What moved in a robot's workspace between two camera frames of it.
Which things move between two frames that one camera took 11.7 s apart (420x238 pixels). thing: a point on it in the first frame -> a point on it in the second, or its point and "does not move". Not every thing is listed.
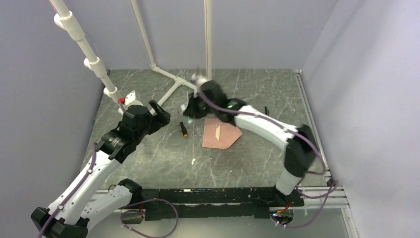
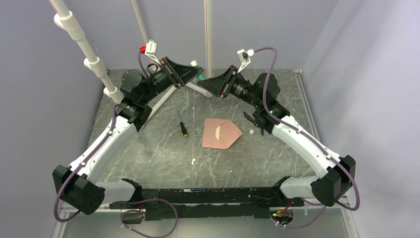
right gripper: (191, 110) -> (220, 84)
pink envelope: (229, 134) does not move
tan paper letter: (218, 132) does not move
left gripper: (162, 119) -> (182, 74)
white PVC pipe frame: (65, 23) does not move
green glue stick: (189, 119) -> (200, 76)
